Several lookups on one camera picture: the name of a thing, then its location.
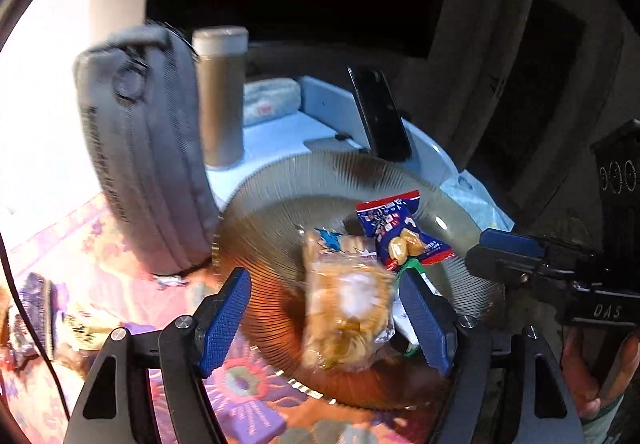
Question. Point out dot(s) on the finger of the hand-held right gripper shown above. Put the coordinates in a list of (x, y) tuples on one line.
[(510, 241), (495, 266)]

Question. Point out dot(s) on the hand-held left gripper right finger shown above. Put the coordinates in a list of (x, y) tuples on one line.
[(431, 324)]

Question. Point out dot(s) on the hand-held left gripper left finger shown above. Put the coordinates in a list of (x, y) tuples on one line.
[(226, 319)]

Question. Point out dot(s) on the clear bread snack packet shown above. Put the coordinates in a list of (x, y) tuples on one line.
[(345, 304)]

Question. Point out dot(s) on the ribbed glass plate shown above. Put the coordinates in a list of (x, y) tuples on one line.
[(280, 234)]

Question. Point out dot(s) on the blue snack packet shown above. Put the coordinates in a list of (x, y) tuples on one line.
[(390, 229)]

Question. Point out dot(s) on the person's right hand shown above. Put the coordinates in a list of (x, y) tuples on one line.
[(580, 364)]

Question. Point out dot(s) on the green white snack packet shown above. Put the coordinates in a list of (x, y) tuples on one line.
[(403, 324)]

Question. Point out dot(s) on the light blue wipes packet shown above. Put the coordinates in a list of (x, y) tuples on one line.
[(475, 204)]

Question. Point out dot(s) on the small foil candy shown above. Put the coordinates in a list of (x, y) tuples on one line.
[(170, 281)]

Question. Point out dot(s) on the floral tablecloth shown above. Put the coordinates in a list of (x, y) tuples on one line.
[(250, 406)]

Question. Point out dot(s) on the yellow white snack packet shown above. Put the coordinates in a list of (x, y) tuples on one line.
[(85, 324)]

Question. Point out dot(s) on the black smartphone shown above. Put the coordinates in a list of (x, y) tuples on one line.
[(380, 114)]

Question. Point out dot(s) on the grey zipped bag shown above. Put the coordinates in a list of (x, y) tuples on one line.
[(140, 149)]

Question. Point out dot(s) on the purple snack packet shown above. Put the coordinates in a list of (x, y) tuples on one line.
[(35, 294)]

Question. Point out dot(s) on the white plastic box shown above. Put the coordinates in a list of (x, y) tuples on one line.
[(320, 124)]

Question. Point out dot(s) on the beige thermos bottle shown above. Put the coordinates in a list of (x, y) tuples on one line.
[(220, 94)]

